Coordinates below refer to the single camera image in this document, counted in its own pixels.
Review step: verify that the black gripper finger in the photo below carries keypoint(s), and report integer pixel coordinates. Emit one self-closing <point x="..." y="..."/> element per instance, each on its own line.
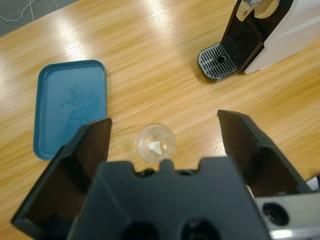
<point x="252" y="155"/>
<point x="82" y="160"/>

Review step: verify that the clear drinking glass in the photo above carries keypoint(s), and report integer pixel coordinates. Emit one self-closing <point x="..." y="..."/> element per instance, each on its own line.
<point x="155" y="140"/>

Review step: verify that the white capsule coffee machine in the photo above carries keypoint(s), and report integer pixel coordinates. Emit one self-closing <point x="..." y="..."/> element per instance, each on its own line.
<point x="280" y="32"/>

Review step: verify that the blue rectangular plastic tray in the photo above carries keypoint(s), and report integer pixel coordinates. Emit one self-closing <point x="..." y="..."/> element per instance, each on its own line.
<point x="72" y="100"/>

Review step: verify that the white paper scrap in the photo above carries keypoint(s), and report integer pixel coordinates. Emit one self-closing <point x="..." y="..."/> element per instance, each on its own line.
<point x="156" y="148"/>

